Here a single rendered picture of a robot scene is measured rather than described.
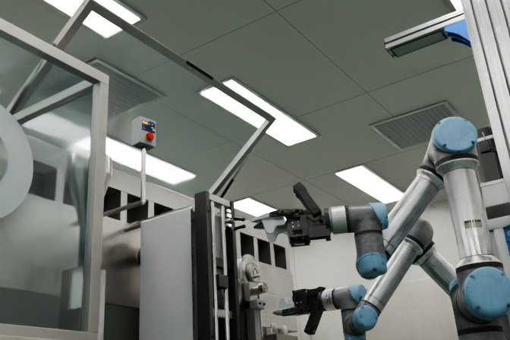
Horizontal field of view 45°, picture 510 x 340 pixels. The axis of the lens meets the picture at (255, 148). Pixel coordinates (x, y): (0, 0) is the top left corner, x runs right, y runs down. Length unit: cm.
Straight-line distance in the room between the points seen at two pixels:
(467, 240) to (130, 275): 126
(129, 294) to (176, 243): 29
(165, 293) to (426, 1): 224
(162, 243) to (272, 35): 180
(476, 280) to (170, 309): 103
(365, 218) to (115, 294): 103
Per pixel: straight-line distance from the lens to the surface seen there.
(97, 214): 152
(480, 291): 161
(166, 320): 215
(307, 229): 166
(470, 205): 169
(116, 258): 233
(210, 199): 206
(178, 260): 216
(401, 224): 179
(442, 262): 234
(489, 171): 209
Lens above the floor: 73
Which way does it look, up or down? 24 degrees up
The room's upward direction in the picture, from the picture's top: 4 degrees counter-clockwise
